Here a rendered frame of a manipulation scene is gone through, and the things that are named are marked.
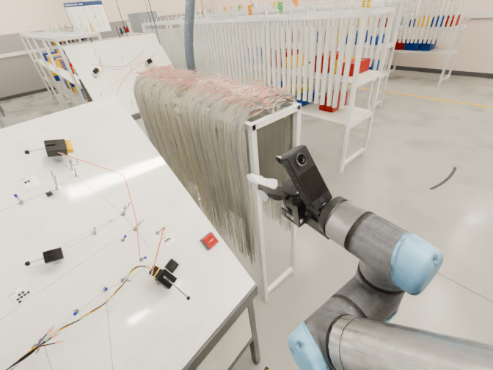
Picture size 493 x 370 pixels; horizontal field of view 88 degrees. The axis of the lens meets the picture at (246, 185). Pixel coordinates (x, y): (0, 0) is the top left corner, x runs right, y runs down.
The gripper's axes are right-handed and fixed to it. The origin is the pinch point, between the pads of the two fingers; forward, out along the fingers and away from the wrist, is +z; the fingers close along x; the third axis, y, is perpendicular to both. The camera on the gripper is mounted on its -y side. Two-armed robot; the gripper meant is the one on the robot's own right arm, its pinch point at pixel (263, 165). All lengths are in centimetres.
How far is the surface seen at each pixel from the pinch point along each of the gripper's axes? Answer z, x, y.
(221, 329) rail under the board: 11, -26, 70
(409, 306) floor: -18, 88, 172
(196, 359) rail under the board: 8, -39, 68
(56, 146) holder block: 60, -39, -3
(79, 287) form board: 34, -56, 32
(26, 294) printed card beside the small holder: 36, -67, 25
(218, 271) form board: 26, -16, 58
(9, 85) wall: 1119, -179, 94
